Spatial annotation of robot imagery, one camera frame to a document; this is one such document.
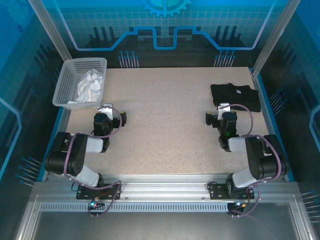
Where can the white t-shirt with black print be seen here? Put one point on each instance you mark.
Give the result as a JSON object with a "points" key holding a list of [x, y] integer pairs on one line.
{"points": [[90, 87]]}

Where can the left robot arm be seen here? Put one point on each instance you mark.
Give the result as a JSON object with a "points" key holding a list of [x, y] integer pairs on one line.
{"points": [[93, 145]]}

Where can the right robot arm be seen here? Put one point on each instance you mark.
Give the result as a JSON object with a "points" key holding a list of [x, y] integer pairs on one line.
{"points": [[237, 145]]}

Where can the black folded t-shirt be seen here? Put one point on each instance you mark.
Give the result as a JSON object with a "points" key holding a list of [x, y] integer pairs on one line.
{"points": [[232, 97]]}

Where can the white perforated plastic basket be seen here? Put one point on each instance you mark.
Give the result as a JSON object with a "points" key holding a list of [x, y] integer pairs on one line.
{"points": [[63, 85]]}

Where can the small LED connector board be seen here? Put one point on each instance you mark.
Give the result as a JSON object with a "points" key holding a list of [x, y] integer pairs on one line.
{"points": [[94, 203], [236, 205]]}

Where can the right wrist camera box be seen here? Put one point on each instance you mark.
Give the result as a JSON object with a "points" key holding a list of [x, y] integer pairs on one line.
{"points": [[223, 110]]}

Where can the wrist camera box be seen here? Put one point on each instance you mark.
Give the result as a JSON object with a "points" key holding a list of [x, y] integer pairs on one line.
{"points": [[223, 110], [106, 110]]}

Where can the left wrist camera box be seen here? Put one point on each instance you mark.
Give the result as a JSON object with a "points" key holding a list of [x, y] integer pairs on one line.
{"points": [[106, 110]]}

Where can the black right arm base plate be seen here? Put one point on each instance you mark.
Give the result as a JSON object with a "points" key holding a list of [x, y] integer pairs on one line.
{"points": [[217, 192]]}

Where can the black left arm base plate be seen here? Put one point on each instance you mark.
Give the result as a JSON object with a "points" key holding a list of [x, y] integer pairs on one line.
{"points": [[110, 193]]}

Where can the aluminium rail beam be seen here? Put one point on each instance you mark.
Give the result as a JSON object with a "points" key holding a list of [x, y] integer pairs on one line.
{"points": [[162, 186]]}

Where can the aluminium frame post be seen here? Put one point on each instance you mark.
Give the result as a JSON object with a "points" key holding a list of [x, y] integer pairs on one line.
{"points": [[50, 27], [278, 25]]}

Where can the aluminium lower frame panel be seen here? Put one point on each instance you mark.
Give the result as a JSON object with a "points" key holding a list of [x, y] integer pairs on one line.
{"points": [[162, 227]]}

